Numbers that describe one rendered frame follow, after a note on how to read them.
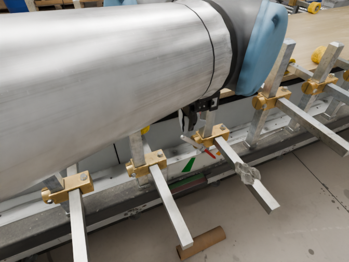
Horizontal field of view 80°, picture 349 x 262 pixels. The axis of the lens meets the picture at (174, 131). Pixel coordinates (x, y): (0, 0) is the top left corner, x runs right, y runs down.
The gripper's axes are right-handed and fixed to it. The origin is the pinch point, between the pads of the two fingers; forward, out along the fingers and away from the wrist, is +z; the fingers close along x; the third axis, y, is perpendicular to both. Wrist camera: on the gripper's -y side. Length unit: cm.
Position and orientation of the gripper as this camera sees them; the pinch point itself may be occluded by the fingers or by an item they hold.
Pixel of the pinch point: (184, 133)
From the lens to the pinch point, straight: 57.9
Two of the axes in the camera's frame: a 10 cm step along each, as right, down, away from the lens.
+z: 0.1, 7.2, 6.9
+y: 9.2, -2.8, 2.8
